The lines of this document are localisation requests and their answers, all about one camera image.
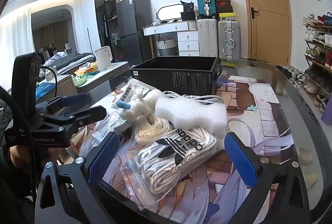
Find white power cable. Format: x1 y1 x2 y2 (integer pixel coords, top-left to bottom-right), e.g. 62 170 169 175
166 91 225 110

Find silver suitcase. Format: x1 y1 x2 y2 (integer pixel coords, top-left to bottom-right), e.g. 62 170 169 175
217 20 242 61

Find black cardboard box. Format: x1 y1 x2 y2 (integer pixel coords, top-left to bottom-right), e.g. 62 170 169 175
130 56 222 96

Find silver foil packet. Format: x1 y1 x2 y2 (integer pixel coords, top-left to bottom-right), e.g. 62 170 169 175
91 107 135 146

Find wooden door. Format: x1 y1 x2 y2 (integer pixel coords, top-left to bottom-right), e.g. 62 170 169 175
236 0 292 66

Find yellow black shoe box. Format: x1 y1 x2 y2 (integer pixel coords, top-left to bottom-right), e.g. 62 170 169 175
218 12 237 21

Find white dresser with drawers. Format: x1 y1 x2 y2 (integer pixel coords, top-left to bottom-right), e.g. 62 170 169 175
143 21 200 57

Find purple bag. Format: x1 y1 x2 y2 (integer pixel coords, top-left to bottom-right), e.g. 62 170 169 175
321 107 332 126

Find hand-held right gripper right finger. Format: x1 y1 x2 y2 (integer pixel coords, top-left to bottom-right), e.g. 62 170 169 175
224 133 310 224

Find wooden shoe rack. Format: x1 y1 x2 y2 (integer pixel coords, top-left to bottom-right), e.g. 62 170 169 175
302 14 332 115

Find grey cabinet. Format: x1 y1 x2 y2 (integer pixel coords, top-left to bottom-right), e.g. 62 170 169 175
35 75 78 104

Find dark grey fridge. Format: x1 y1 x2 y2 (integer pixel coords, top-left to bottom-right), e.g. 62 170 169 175
115 0 153 61

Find white foam piece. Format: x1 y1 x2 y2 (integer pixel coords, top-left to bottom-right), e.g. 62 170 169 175
155 96 227 139

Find pile of floor shoes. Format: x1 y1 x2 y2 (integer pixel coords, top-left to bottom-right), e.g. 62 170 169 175
275 64 308 84

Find colourful snack packets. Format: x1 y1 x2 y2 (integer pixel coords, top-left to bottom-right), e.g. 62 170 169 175
74 63 100 85

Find grey side table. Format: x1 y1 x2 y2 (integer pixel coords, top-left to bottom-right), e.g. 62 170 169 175
74 62 130 96

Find white electric kettle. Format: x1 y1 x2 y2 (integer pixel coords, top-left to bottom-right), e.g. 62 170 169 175
94 46 114 71

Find person's left hand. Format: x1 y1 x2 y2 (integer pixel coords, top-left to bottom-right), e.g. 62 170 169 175
9 146 61 175

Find black bag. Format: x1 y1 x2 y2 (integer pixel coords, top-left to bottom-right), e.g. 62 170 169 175
180 1 195 21

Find shoe rack with shoes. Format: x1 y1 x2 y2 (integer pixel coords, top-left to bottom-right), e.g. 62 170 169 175
302 13 332 113

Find white blue plush toy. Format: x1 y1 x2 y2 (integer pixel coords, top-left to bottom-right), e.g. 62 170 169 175
115 89 169 123

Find oval mirror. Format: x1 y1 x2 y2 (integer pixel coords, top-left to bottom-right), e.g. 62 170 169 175
156 4 188 22

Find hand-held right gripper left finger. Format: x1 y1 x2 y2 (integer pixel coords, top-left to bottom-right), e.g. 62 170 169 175
35 132 121 224

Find black glass cabinet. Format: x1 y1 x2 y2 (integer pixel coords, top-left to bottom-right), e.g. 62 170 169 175
93 0 130 58

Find woven basket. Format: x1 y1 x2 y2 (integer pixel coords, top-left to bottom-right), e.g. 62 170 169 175
156 37 177 57

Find printed desk mat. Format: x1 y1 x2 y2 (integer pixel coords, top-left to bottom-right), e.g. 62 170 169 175
58 75 296 224

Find bed with dark bedding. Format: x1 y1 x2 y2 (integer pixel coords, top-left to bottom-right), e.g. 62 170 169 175
44 51 96 76

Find bagged white cable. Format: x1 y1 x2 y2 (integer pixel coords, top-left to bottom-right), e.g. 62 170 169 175
121 128 223 204

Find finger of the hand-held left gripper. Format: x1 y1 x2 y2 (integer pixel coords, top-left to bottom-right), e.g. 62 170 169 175
39 93 87 113
39 106 107 134

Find white suitcase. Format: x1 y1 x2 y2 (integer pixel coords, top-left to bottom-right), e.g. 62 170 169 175
196 18 219 58

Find white packet with red edge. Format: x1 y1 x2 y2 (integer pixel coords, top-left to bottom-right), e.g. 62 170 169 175
111 79 146 110

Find white rope coil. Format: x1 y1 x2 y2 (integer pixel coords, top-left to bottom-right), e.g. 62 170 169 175
132 117 177 146

